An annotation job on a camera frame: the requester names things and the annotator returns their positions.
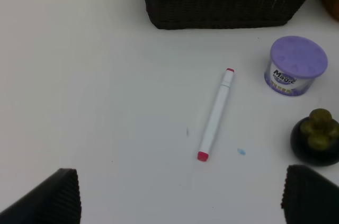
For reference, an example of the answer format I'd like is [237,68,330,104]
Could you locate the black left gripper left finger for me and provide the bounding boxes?
[1,168,81,223]

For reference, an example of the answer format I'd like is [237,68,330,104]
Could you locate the purple lid air freshener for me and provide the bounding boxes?
[264,36,328,96]

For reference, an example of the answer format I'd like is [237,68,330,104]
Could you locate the white marker red caps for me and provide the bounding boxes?
[197,68,234,162]

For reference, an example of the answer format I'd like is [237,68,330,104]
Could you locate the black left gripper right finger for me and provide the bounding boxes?
[281,165,338,224]

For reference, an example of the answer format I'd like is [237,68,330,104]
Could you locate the dark purple mangosteen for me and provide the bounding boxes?
[290,109,338,166]

